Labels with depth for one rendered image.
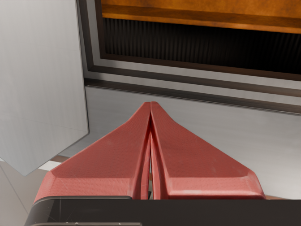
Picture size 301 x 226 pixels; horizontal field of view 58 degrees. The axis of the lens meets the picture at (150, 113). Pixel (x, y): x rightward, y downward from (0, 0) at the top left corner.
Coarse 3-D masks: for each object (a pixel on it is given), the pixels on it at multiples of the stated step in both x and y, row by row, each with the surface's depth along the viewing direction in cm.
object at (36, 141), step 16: (0, 128) 29; (16, 128) 28; (32, 128) 27; (48, 128) 27; (64, 128) 26; (0, 144) 30; (16, 144) 29; (32, 144) 29; (48, 144) 28; (64, 144) 28; (32, 160) 30; (48, 160) 30
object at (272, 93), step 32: (96, 0) 22; (96, 32) 23; (96, 64) 25; (128, 64) 24; (160, 64) 23; (192, 64) 24; (192, 96) 22; (224, 96) 22; (256, 96) 21; (288, 96) 21
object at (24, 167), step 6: (0, 156) 31; (6, 156) 31; (6, 162) 32; (12, 162) 31; (18, 162) 31; (24, 162) 31; (30, 162) 31; (36, 162) 30; (18, 168) 32; (24, 168) 32; (30, 168) 31; (36, 168) 31; (24, 174) 32
